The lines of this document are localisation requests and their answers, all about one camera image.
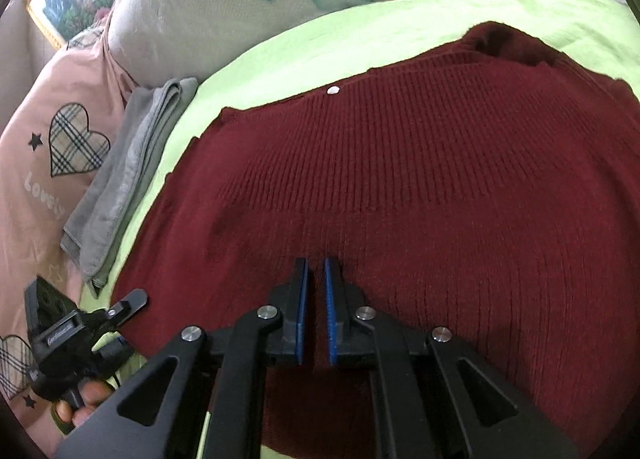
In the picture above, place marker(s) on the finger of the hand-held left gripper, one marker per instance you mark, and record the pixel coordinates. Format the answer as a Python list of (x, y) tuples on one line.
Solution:
[(130, 304), (117, 351)]

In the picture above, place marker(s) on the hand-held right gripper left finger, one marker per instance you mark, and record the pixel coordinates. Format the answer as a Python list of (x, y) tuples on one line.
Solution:
[(300, 309)]

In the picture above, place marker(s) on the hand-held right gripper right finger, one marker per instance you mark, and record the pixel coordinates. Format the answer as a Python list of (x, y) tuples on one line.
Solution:
[(330, 309)]

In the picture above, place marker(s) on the maroon knit sweater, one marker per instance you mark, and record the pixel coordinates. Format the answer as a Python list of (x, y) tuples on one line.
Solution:
[(425, 179)]

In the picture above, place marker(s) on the person's left hand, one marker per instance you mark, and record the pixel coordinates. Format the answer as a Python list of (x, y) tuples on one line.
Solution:
[(85, 404)]

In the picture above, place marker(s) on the pink quilt with plaid hearts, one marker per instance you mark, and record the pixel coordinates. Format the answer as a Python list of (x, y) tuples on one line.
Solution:
[(30, 219)]

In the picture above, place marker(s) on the folded grey cloth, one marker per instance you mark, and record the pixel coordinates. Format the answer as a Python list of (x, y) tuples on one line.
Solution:
[(125, 174)]

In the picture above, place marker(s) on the light green blanket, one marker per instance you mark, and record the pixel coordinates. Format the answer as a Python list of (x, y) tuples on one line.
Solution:
[(310, 39)]

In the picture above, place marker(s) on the white floral quilt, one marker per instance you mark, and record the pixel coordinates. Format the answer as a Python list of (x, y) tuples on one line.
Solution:
[(210, 4)]

